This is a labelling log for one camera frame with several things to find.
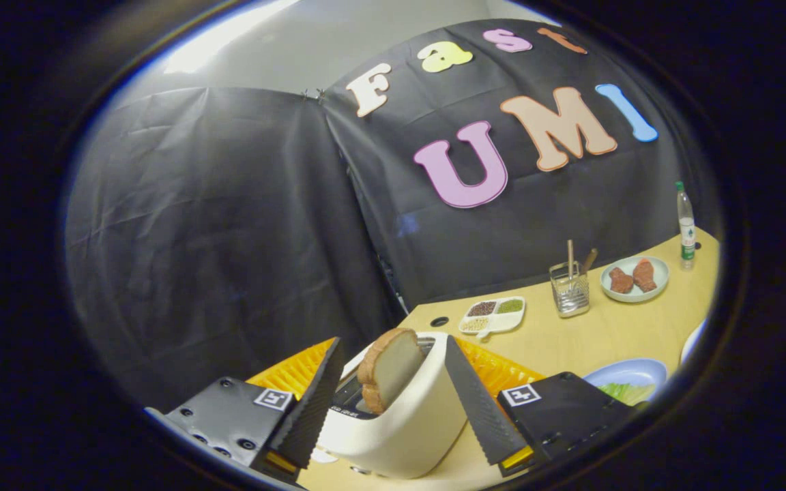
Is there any toasted bread slice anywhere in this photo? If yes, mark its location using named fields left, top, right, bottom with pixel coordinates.
left=357, top=328, right=426, bottom=415

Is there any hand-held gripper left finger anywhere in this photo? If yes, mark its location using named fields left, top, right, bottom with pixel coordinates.
left=161, top=336, right=346, bottom=486

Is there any green lettuce leaf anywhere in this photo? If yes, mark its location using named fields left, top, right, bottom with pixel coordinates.
left=598, top=382, right=656, bottom=406

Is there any pale green plate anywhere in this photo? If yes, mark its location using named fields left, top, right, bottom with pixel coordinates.
left=600, top=256, right=670, bottom=303

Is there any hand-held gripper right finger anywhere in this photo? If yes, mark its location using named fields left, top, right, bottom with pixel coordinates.
left=444, top=334, right=639, bottom=478

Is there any blue plate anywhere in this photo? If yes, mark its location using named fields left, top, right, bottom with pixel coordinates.
left=583, top=359, right=669, bottom=408

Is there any clear plastic water bottle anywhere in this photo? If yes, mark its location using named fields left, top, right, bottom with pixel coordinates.
left=675, top=181, right=697, bottom=271

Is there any white divided condiment dish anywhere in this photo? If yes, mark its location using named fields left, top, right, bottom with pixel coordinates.
left=458, top=295, right=526, bottom=340

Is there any white rounded square plate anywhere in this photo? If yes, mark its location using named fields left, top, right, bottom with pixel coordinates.
left=680, top=317, right=708, bottom=366

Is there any white toaster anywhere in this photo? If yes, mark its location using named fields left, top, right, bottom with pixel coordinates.
left=310, top=331, right=470, bottom=479

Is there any metal mesh utensil holder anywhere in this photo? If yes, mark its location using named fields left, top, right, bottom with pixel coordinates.
left=549, top=261, right=591, bottom=318

